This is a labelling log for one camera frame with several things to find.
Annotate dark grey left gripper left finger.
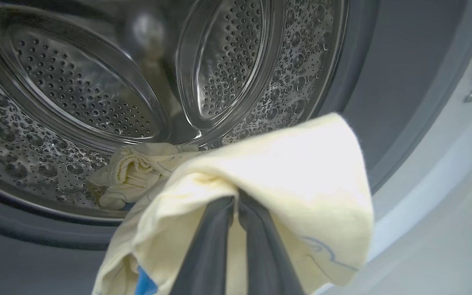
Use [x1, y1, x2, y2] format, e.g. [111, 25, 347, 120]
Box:
[170, 196, 236, 295]

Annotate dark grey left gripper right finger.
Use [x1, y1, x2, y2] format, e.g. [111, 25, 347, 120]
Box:
[238, 199, 306, 295]

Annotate white front-load washing machine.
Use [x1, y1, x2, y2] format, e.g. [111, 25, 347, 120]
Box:
[0, 0, 472, 295]

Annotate grey rubber door seal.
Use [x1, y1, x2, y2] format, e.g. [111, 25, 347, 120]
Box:
[0, 0, 472, 251]

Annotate steel perforated washer drum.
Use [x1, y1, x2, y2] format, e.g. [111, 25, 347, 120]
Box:
[0, 0, 349, 222]

